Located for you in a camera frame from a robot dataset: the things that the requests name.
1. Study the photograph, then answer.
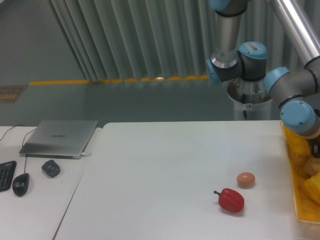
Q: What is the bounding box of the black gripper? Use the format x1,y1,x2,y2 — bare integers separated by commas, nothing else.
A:
311,142,320,158

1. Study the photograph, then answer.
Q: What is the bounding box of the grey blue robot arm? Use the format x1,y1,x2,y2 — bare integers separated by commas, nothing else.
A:
206,0,320,157

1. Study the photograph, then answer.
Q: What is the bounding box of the yellow woven basket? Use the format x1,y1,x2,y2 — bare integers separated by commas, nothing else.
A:
280,122,320,224

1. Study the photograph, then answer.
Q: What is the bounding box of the yellow toy pepper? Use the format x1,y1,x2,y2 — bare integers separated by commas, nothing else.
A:
302,173,320,205

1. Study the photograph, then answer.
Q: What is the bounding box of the red toy pepper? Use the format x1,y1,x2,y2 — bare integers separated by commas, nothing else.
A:
213,188,245,213

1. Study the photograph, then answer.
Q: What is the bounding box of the tan toy bread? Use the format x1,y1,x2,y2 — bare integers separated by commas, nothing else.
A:
303,156,320,177

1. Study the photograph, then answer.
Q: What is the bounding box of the brown toy egg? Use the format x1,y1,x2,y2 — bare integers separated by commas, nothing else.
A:
236,172,256,188

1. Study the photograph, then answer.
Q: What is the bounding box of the grey pleated curtain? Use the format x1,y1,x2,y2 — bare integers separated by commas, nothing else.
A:
47,0,320,83

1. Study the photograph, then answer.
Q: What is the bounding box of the silver closed laptop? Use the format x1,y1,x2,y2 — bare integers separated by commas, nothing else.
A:
19,120,98,159

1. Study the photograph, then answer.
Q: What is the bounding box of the small black case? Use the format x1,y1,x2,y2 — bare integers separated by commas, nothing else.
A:
41,159,61,178

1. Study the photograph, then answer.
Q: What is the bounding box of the black computer mouse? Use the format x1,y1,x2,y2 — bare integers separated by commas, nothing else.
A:
12,173,30,197

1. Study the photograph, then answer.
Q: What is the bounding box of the black keyboard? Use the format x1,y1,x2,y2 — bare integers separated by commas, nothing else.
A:
0,161,17,192

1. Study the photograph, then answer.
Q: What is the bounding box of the black mouse cable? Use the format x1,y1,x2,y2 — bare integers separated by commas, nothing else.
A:
21,128,38,174

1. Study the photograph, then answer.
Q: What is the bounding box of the black thin cable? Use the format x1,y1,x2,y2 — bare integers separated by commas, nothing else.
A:
0,124,25,141

